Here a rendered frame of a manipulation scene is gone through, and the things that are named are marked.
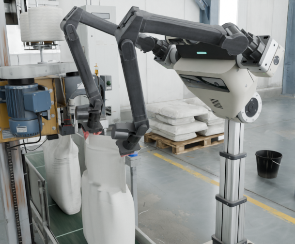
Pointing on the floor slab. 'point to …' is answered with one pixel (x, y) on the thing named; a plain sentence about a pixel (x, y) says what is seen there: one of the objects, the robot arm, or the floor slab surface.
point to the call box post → (134, 191)
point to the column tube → (25, 228)
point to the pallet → (178, 147)
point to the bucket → (268, 163)
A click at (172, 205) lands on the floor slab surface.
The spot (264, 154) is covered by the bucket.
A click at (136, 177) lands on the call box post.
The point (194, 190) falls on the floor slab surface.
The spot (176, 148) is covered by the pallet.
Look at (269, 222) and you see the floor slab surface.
